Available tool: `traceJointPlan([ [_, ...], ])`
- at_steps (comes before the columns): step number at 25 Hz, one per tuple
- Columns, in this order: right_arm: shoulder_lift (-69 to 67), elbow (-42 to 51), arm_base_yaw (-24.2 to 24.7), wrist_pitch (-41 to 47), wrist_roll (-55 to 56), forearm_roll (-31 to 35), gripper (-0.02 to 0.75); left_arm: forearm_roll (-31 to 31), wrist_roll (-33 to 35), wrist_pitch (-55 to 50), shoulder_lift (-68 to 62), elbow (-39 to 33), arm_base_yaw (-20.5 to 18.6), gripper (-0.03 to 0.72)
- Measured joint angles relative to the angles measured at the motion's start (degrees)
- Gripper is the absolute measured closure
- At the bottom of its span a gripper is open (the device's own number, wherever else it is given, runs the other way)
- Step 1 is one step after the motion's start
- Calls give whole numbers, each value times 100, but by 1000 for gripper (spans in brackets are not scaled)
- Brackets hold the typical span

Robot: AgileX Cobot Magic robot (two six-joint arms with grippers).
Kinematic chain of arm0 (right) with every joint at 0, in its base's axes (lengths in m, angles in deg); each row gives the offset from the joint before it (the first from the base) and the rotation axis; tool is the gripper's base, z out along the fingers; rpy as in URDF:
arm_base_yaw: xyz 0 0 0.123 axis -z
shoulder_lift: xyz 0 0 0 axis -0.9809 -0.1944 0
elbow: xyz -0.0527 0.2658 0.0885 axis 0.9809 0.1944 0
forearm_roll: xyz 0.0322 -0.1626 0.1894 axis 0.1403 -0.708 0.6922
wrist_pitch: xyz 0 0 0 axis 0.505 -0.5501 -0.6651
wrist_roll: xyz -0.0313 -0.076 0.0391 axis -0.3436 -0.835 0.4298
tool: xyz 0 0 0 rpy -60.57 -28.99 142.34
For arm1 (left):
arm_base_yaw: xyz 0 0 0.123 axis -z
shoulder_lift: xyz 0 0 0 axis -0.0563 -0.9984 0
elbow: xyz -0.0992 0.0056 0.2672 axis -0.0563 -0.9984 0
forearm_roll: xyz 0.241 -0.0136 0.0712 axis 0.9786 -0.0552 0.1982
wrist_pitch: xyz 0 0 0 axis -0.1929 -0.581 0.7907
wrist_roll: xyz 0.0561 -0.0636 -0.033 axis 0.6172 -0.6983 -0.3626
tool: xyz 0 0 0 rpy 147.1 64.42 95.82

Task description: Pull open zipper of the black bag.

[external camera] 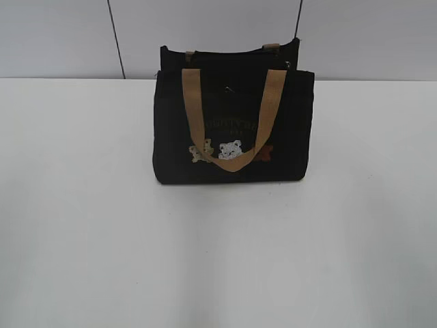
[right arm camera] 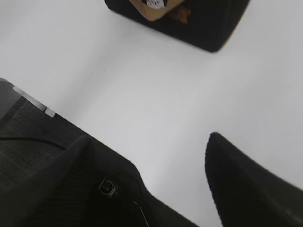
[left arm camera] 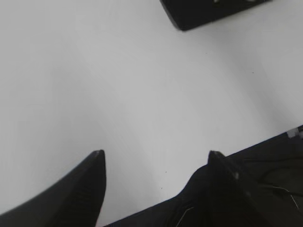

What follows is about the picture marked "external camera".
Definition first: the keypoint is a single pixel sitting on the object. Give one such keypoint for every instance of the black canvas tote bag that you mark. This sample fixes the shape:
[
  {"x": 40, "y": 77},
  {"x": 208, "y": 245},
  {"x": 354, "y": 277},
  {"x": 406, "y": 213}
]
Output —
[{"x": 232, "y": 85}]

